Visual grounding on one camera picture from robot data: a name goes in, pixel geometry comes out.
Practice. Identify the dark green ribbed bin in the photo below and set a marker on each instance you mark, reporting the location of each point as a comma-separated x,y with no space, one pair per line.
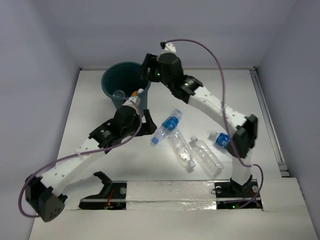
125,77

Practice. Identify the clear white-cap bottle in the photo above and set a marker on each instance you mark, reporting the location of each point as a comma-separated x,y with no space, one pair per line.
207,157

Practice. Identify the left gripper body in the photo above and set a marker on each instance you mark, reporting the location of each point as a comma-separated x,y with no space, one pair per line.
147,122

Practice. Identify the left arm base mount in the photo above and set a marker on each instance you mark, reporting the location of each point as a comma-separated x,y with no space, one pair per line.
112,196

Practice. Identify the large blue-label clear bottle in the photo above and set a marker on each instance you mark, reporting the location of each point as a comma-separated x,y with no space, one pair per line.
167,126

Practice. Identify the clear ribbed bottle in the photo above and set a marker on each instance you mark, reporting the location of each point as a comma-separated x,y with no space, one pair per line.
182,150

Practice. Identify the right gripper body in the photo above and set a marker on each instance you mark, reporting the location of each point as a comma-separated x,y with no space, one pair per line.
166,79

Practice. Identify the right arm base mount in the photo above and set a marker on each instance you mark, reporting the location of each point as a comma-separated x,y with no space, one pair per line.
231,196

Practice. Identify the yellow drink bottle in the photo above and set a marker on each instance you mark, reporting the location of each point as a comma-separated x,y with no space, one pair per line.
137,92

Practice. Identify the small Pocari Sweat bottle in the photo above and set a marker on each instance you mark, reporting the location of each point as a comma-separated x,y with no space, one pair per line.
219,138

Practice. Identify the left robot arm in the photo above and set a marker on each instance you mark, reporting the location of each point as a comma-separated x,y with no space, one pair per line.
43,189

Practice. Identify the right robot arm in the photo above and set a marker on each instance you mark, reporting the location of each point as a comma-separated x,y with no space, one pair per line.
241,129

